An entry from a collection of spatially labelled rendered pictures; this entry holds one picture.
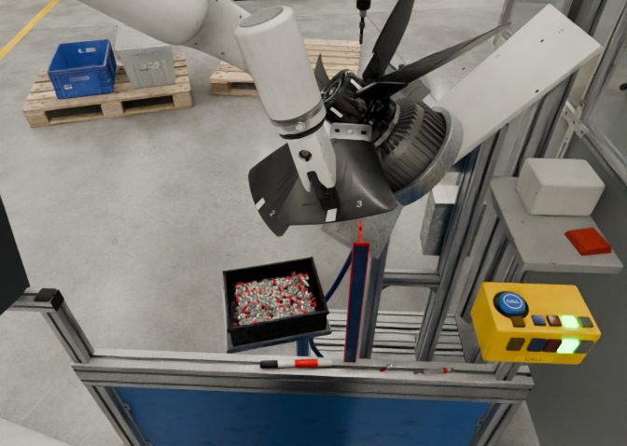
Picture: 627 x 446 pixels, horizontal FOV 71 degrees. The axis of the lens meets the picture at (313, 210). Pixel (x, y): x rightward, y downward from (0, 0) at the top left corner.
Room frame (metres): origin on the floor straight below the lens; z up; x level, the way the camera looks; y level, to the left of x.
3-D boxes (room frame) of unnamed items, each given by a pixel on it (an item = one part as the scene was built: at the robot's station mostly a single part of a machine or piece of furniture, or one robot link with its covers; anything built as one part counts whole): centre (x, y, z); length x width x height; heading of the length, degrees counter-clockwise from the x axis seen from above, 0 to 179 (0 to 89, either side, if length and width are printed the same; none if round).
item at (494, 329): (0.44, -0.37, 1.02); 0.16 x 0.10 x 0.11; 87
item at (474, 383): (0.45, 0.03, 0.82); 0.90 x 0.04 x 0.08; 87
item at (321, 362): (0.45, 0.03, 0.87); 0.14 x 0.01 x 0.01; 92
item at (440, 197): (1.02, -0.43, 0.73); 0.15 x 0.09 x 0.22; 87
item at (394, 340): (0.93, -0.29, 0.04); 0.62 x 0.45 x 0.08; 87
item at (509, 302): (0.44, -0.32, 1.08); 0.04 x 0.04 x 0.02
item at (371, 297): (0.94, -0.20, 0.46); 0.09 x 0.05 x 0.91; 177
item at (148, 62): (3.50, 1.32, 0.31); 0.60 x 0.42 x 0.33; 16
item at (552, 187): (0.97, -0.67, 0.92); 0.17 x 0.16 x 0.11; 87
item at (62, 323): (0.47, 0.46, 0.96); 0.03 x 0.03 x 0.20; 87
